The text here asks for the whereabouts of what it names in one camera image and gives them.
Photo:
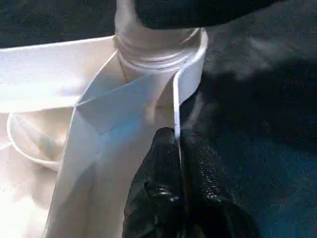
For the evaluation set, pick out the black work mat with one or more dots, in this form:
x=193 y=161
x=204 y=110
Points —
x=260 y=111

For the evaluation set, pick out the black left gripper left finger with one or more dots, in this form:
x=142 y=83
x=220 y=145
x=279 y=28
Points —
x=156 y=188

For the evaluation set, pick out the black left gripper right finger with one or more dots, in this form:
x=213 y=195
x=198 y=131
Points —
x=215 y=198

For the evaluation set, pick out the white plastic table leg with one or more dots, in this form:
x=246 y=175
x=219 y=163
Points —
x=153 y=44

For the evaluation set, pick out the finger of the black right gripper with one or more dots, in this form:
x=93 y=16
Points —
x=185 y=12

